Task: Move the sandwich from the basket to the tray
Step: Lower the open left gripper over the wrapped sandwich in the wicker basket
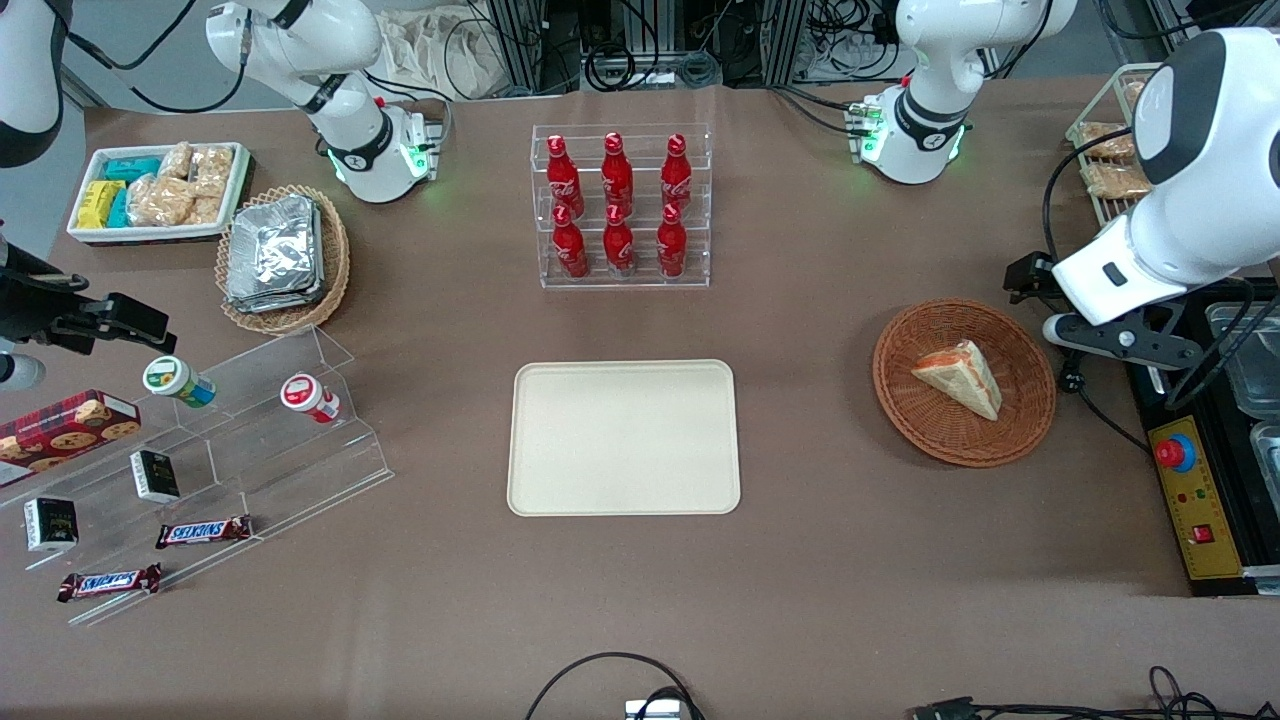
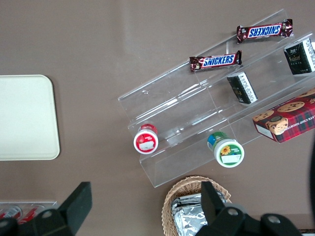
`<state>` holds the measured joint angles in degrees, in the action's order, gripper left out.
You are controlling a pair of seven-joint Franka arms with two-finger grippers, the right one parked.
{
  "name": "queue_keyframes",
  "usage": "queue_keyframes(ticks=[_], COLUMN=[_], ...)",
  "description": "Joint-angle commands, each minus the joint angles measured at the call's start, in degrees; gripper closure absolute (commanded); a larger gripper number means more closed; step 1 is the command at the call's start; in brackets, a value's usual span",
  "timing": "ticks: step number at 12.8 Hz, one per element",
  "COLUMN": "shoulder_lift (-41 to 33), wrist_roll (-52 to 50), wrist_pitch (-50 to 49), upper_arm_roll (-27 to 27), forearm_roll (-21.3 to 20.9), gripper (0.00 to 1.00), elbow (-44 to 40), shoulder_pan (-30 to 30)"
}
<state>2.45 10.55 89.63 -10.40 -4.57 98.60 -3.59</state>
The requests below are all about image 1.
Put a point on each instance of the black appliance housing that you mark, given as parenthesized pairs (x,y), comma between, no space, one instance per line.
(1225,440)

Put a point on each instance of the beige rectangular tray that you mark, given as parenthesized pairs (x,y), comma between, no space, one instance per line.
(620,440)

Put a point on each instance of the yellow snack pack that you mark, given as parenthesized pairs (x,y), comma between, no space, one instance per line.
(98,203)

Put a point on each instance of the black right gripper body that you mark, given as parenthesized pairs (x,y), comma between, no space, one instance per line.
(35,305)

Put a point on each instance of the aluminium frame rack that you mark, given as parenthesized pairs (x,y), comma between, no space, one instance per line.
(650,40)

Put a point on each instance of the yellow control panel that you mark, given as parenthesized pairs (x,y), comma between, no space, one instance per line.
(1200,500)

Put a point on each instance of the red lid yogurt cup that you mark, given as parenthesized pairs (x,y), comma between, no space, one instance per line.
(302,393)

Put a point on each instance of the brown Snickers bar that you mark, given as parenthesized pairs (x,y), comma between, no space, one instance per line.
(204,532)
(110,582)

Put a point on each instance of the light oval wicker basket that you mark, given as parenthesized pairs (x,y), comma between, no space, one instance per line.
(335,265)

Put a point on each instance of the silver foil pack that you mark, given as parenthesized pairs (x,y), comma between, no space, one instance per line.
(272,245)
(320,270)

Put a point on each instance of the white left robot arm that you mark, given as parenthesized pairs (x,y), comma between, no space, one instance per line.
(1200,220)

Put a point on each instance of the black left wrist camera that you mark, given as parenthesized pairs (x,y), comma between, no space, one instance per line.
(1028,277)

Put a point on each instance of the green lid yogurt cup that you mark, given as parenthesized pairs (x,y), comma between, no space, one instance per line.
(170,378)

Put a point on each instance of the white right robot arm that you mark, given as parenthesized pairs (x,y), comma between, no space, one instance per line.
(345,135)

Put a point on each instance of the small silver device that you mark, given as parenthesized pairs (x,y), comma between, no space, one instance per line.
(650,711)

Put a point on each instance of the white rectangular snack tray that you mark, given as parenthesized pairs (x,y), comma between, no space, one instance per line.
(90,232)

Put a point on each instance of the bagged brown snack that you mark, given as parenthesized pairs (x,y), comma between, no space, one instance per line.
(1115,181)
(1105,140)
(1133,95)

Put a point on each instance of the clear plastic container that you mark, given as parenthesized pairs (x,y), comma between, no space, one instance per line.
(1268,470)
(1255,370)

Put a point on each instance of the small black box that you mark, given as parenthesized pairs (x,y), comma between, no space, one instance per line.
(155,477)
(50,524)

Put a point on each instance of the red cola bottle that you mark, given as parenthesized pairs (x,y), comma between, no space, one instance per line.
(619,248)
(677,178)
(672,248)
(571,250)
(617,178)
(563,180)

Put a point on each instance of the red cookie box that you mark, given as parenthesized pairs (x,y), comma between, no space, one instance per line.
(60,430)

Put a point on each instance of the teal snack pack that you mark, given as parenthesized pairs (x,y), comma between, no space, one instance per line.
(132,168)
(119,210)

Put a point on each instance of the clear acrylic bottle rack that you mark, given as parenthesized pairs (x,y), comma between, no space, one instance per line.
(700,270)

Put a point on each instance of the beige cloth bag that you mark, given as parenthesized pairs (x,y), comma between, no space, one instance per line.
(440,55)

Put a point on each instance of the red emergency stop button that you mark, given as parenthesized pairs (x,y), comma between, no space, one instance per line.
(1175,452)

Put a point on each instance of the triangular sandwich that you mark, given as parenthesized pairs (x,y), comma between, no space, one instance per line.
(965,378)

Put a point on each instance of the clear bag of rice crackers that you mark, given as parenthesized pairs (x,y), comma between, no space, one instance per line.
(205,210)
(175,160)
(160,202)
(212,172)

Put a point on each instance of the brown round wicker basket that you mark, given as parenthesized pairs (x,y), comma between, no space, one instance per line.
(920,420)

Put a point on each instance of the clear acrylic stepped shelf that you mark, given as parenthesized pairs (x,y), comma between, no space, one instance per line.
(260,450)

